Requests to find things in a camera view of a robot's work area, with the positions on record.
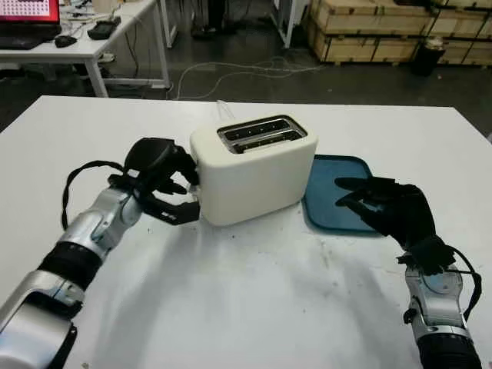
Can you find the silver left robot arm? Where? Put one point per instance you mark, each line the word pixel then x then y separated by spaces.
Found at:
pixel 84 230

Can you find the blue plastic tray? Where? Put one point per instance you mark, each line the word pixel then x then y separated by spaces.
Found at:
pixel 326 200

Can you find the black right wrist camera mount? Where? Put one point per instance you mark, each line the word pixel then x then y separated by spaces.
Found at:
pixel 426 255

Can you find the black laptop with red screen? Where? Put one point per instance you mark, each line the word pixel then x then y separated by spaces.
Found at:
pixel 23 30

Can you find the black computer mouse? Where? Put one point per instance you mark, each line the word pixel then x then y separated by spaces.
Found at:
pixel 65 40

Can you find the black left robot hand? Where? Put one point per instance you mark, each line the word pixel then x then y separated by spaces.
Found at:
pixel 148 153

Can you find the cream two-slot toaster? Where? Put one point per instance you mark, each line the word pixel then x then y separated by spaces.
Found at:
pixel 253 180

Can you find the black trash bin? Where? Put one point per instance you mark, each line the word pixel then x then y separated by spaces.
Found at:
pixel 427 57

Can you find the white office desk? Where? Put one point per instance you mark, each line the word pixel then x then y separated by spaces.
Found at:
pixel 88 46

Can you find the black handheld controller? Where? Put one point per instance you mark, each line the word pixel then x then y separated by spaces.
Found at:
pixel 103 30

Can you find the white table frame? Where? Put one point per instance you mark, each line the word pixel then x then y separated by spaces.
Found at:
pixel 284 27
pixel 171 27

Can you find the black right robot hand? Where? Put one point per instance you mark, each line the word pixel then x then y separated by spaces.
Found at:
pixel 403 215

